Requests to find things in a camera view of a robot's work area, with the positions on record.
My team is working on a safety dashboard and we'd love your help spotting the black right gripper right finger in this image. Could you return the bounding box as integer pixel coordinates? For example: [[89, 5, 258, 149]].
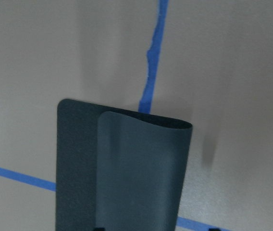
[[208, 228, 220, 231]]

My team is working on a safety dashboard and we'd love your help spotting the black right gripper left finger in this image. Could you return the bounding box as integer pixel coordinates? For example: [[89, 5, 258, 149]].
[[93, 227, 105, 231]]

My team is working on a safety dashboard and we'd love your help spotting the black mouse pad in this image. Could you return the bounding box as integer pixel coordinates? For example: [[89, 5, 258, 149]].
[[55, 99, 193, 231]]

